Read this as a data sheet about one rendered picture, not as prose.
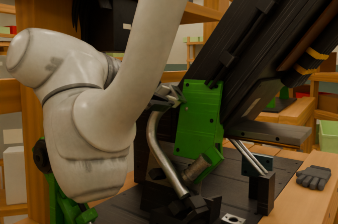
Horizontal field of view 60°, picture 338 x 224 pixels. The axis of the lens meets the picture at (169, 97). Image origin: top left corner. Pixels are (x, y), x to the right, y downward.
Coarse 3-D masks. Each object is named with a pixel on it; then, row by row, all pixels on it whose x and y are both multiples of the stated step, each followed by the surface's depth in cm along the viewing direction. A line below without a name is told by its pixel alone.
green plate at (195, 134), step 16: (192, 80) 79; (192, 96) 79; (208, 96) 76; (192, 112) 78; (208, 112) 75; (192, 128) 77; (208, 128) 74; (176, 144) 79; (192, 144) 76; (208, 144) 74
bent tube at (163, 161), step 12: (180, 96) 78; (168, 108) 80; (156, 120) 81; (156, 132) 82; (156, 144) 79; (156, 156) 78; (168, 168) 75; (168, 180) 75; (180, 180) 73; (180, 192) 72
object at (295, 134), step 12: (228, 132) 84; (240, 132) 82; (252, 132) 80; (264, 132) 80; (276, 132) 80; (288, 132) 80; (300, 132) 80; (276, 144) 76; (288, 144) 75; (300, 144) 74
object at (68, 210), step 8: (48, 176) 66; (64, 200) 65; (64, 208) 64; (72, 208) 65; (80, 208) 64; (88, 208) 67; (72, 216) 64; (80, 216) 62; (88, 216) 63; (96, 216) 64
